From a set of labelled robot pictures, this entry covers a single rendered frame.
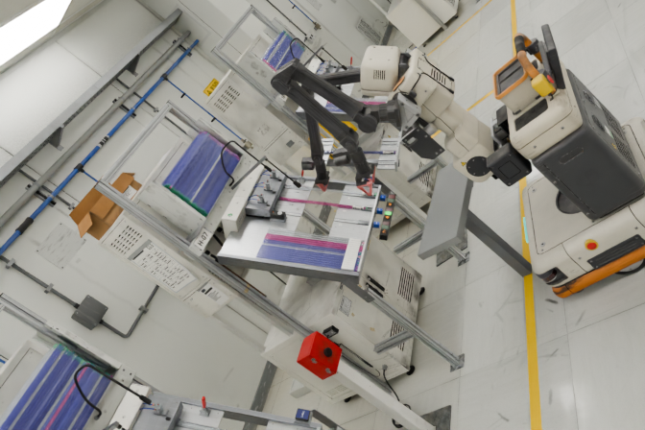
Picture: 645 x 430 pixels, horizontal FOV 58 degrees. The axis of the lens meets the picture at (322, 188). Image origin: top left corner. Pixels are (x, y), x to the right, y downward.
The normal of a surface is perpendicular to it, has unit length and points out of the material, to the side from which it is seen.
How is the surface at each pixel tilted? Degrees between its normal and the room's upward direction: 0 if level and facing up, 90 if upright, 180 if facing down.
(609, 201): 90
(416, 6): 90
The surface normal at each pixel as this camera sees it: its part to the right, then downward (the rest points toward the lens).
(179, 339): 0.61, -0.51
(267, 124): -0.23, 0.61
